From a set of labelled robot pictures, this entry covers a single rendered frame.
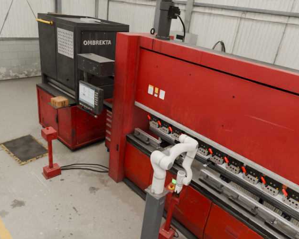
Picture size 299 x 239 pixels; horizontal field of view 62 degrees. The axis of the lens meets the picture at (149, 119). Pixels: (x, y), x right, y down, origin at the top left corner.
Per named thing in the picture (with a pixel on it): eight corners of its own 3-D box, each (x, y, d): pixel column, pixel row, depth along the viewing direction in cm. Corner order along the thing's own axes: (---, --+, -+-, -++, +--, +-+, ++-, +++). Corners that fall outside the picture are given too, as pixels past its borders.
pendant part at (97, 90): (78, 104, 360) (78, 80, 345) (85, 102, 368) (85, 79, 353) (98, 114, 334) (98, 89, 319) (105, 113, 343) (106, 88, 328)
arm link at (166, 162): (154, 165, 235) (166, 174, 225) (153, 156, 229) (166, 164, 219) (188, 142, 263) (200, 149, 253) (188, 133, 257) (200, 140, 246)
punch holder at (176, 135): (170, 136, 317) (172, 124, 310) (174, 134, 323) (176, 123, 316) (179, 141, 308) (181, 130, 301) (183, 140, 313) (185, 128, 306)
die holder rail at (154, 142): (134, 133, 375) (135, 128, 371) (137, 133, 379) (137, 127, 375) (157, 149, 343) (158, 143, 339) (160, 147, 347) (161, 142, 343)
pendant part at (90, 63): (76, 111, 372) (76, 53, 336) (90, 107, 389) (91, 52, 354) (98, 123, 343) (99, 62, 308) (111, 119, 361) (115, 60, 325)
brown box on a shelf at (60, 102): (47, 103, 414) (46, 96, 409) (61, 100, 432) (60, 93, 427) (56, 109, 397) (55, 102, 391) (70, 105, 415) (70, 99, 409)
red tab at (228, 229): (224, 230, 269) (226, 225, 266) (225, 229, 270) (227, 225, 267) (237, 240, 259) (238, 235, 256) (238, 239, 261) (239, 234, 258)
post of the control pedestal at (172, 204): (163, 229, 313) (170, 197, 291) (166, 227, 317) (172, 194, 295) (167, 232, 311) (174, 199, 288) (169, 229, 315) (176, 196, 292)
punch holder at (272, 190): (260, 188, 241) (265, 175, 235) (263, 185, 247) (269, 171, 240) (275, 197, 232) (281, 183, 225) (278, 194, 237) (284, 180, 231)
